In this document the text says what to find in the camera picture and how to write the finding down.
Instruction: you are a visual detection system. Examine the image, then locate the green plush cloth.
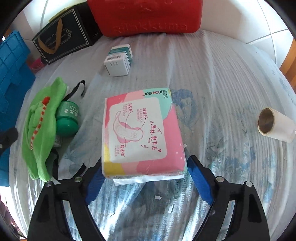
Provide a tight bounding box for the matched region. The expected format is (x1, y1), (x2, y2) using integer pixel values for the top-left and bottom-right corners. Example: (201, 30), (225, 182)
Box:
(22, 77), (67, 182)

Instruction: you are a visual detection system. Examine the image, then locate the green round jar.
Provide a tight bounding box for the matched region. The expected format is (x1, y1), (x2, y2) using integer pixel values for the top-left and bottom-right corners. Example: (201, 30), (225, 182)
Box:
(56, 101), (79, 138)

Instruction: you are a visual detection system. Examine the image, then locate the small white teal box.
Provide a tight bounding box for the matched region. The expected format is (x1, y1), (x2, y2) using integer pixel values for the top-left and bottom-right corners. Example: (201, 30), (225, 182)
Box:
(104, 44), (133, 77)

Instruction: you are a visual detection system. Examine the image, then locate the pastel sanitary pad pack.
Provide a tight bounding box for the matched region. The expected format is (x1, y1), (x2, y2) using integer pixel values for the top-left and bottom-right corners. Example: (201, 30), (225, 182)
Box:
(101, 88), (187, 186)

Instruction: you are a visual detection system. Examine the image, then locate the white lint roller refill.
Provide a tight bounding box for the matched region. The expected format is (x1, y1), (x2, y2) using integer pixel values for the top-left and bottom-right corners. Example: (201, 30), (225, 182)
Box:
(257, 108), (295, 143)

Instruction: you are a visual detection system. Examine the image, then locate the red bear-shaped case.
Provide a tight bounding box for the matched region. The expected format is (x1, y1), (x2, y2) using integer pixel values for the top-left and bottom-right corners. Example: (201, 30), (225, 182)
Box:
(87, 0), (203, 38)

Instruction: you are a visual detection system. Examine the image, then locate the blue plastic crate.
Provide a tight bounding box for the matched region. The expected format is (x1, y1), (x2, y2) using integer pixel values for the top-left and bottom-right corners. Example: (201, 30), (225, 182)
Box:
(0, 31), (35, 187)

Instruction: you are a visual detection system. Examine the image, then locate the black gift box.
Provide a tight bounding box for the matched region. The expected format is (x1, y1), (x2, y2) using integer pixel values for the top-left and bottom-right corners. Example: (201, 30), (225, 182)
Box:
(32, 2), (102, 64)

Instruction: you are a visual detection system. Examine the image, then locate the brown wooden frame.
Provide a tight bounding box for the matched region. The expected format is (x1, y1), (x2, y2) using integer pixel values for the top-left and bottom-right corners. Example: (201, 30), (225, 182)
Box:
(280, 39), (296, 91)

